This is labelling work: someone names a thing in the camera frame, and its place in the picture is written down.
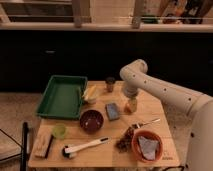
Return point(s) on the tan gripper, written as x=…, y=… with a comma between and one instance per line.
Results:
x=133, y=103

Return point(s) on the yellow apple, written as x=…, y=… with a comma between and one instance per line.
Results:
x=128, y=108

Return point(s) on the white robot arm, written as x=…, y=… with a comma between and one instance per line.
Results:
x=196, y=105

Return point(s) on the orange bowl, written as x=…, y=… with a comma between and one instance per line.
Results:
x=136, y=148

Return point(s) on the purple bowl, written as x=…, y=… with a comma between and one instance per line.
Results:
x=91, y=121

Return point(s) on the blue sponge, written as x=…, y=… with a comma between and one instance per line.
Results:
x=112, y=111

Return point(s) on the small dark-lidded jar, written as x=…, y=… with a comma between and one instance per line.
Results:
x=110, y=82

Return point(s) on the yellow banana toy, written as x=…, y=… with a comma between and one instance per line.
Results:
x=89, y=94

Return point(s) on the brown grape bunch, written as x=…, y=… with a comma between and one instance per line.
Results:
x=124, y=143

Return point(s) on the grey cloth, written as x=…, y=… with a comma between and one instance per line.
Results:
x=148, y=147

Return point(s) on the green plastic tray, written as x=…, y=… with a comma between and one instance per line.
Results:
x=62, y=98

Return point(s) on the green plastic cup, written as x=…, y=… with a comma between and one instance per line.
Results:
x=59, y=131

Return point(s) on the white dish brush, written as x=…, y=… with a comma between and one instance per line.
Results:
x=70, y=151

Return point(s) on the black stand pole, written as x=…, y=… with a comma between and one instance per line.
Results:
x=23, y=159

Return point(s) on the wooden block with black handle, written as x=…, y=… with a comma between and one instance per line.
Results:
x=42, y=144

